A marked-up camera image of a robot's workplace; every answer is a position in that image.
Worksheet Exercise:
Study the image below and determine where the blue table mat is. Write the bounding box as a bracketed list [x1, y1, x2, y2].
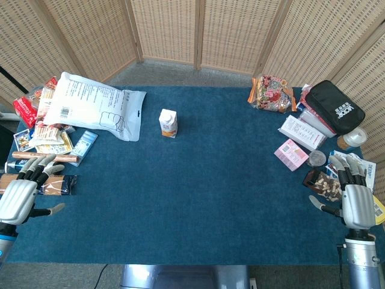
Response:
[6, 86, 374, 266]

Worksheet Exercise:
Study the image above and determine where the brown cup with white lid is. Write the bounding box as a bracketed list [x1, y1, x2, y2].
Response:
[336, 127, 368, 151]

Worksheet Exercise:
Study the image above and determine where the woven bamboo folding screen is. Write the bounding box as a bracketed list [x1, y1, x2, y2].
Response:
[0, 0, 385, 163]

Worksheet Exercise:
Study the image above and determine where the clear lidded round jar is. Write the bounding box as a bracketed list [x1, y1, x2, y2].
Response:
[307, 150, 327, 167]

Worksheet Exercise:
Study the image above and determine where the yellow packet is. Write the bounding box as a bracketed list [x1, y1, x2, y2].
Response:
[372, 194, 385, 225]

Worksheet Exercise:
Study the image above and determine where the brown chocolate snack packet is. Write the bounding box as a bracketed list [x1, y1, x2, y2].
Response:
[302, 169, 343, 203]

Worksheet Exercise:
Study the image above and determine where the white rectangular box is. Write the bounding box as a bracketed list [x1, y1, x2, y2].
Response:
[278, 114, 327, 152]

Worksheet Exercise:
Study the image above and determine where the black zip pouch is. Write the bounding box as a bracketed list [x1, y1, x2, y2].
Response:
[304, 79, 366, 135]

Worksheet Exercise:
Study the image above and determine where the black cable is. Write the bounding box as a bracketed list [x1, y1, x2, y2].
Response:
[336, 245, 347, 289]

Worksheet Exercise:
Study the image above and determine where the colourful candy bag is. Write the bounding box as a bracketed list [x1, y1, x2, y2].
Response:
[247, 74, 298, 114]

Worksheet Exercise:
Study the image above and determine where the pink small box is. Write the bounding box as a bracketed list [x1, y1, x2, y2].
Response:
[274, 138, 310, 172]

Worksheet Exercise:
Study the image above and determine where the blue picture card packet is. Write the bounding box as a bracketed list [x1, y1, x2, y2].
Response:
[13, 128, 35, 152]

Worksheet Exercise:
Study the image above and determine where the red white snack packet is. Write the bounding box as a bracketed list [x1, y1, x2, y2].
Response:
[29, 76, 58, 120]

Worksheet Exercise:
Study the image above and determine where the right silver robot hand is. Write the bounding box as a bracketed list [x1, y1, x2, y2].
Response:
[309, 155, 377, 231]

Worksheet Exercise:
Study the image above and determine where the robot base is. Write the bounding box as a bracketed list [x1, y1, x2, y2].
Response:
[120, 264, 250, 289]

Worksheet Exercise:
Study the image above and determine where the copper coloured tube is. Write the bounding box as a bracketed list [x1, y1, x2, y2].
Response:
[11, 151, 82, 167]

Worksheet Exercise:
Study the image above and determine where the large white plastic bag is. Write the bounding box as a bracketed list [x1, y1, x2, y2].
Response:
[43, 71, 147, 142]

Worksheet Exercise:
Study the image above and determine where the small milk carton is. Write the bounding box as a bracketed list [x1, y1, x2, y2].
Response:
[158, 108, 179, 139]

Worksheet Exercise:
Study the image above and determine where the yellow white sachet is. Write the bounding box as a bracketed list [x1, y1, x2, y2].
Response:
[34, 131, 74, 155]

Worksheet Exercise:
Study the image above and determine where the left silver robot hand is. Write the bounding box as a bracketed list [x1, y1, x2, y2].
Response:
[0, 154, 66, 226]

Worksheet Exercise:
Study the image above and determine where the blue white tube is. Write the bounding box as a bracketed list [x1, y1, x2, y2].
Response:
[4, 159, 31, 174]

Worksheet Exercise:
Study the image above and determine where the beige wafer snack packet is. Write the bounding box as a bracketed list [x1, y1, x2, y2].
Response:
[32, 123, 66, 142]

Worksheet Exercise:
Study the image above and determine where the brown dark blue biscuit packet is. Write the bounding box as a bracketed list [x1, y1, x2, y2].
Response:
[0, 173, 78, 196]

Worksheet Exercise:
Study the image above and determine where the white blue paper packet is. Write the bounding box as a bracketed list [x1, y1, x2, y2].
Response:
[325, 150, 377, 193]

